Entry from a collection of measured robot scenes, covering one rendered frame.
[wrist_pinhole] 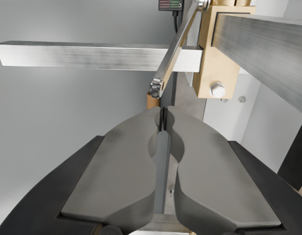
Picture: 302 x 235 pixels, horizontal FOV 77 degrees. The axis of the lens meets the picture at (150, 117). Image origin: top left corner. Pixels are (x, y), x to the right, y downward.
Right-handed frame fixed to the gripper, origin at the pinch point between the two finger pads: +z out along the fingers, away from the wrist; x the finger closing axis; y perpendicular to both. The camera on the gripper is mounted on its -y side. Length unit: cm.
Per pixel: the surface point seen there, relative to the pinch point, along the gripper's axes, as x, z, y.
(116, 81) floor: -25, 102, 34
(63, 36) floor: -54, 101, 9
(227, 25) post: 6.1, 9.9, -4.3
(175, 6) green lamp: 2.6, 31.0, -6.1
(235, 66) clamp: 9.6, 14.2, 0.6
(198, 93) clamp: 5.5, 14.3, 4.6
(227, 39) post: 6.2, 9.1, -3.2
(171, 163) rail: 5.0, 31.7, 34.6
